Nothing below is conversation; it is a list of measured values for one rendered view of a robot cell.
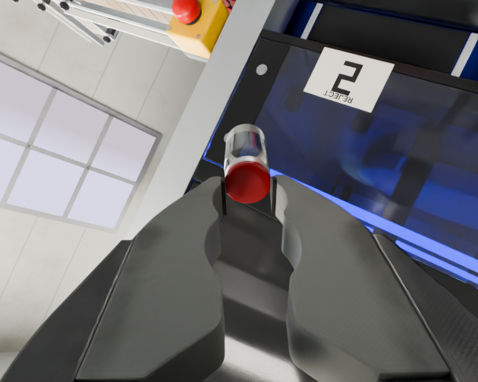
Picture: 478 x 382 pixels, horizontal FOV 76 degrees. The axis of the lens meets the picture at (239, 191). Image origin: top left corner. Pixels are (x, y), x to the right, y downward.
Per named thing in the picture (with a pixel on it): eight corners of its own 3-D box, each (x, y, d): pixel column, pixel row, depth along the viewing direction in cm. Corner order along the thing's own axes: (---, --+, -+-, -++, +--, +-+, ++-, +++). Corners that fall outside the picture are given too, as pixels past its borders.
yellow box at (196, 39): (239, 28, 51) (220, 68, 51) (205, 20, 53) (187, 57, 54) (221, -5, 44) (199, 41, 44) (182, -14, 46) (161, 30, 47)
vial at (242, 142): (265, 122, 16) (273, 158, 13) (265, 158, 18) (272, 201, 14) (224, 123, 16) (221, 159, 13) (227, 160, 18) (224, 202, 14)
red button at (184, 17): (210, 8, 45) (199, 33, 45) (190, 4, 47) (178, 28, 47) (198, -11, 42) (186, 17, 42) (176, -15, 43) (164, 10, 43)
